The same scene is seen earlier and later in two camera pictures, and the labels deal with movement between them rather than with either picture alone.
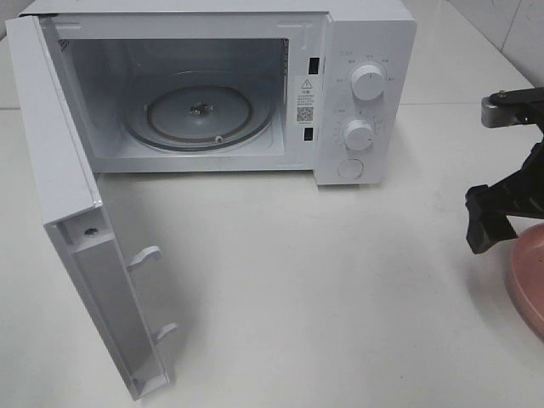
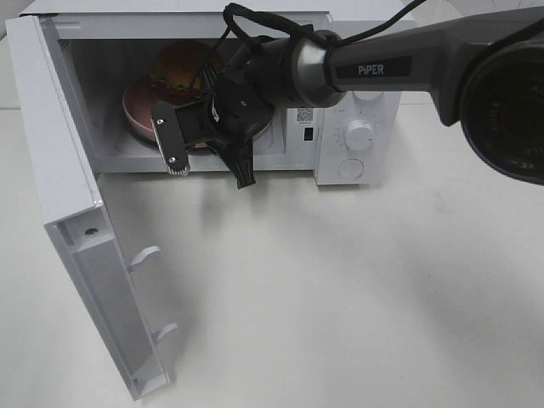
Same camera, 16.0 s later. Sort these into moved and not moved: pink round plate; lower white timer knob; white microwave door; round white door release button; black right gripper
Moved: black right gripper; pink round plate
Not moved: round white door release button; lower white timer knob; white microwave door
